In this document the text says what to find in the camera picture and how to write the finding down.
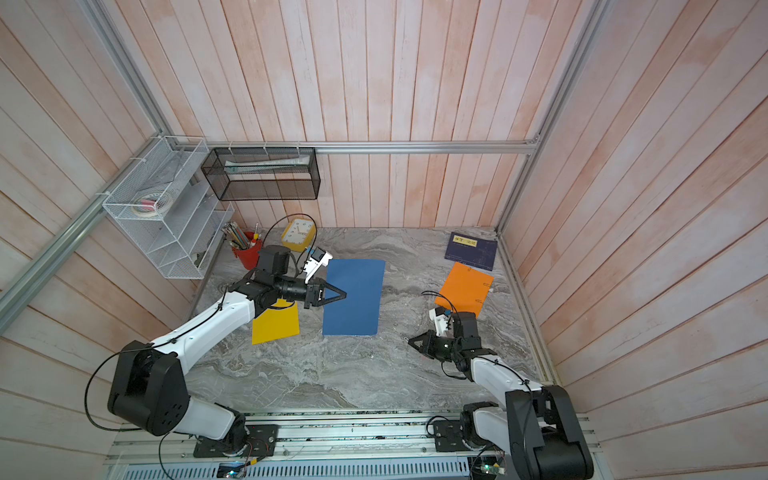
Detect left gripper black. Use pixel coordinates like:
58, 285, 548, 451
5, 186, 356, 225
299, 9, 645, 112
275, 273, 347, 310

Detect blue paper document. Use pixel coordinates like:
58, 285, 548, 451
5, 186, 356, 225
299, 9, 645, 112
322, 259, 386, 336

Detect yellow paper document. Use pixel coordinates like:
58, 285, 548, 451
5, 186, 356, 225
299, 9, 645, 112
251, 299, 300, 345

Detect orange paper document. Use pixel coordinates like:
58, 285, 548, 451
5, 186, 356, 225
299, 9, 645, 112
436, 263, 493, 317

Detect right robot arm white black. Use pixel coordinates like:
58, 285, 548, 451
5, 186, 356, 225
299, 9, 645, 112
408, 307, 594, 479

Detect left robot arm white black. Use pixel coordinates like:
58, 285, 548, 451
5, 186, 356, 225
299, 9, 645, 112
107, 245, 333, 448

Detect yellow alarm clock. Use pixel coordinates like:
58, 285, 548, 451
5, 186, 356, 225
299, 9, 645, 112
280, 217, 317, 253

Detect red pencil cup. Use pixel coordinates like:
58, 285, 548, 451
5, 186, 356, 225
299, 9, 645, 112
231, 231, 263, 270

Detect pencils in cup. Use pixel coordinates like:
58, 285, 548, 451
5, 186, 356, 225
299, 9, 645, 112
221, 221, 258, 250

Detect dark navy notebook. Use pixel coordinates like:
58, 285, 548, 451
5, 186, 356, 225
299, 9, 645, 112
444, 232, 498, 271

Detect black mesh basket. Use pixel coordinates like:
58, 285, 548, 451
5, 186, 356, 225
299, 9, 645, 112
201, 146, 321, 201

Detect tape roll in rack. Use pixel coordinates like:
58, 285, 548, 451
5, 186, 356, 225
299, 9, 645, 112
131, 191, 170, 218

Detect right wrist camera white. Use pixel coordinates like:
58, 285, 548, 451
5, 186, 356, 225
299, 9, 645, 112
429, 306, 453, 337

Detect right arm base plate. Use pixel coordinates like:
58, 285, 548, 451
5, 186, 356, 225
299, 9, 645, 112
426, 417, 474, 453

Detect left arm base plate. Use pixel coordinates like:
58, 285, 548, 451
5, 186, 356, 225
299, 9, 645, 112
193, 424, 279, 458

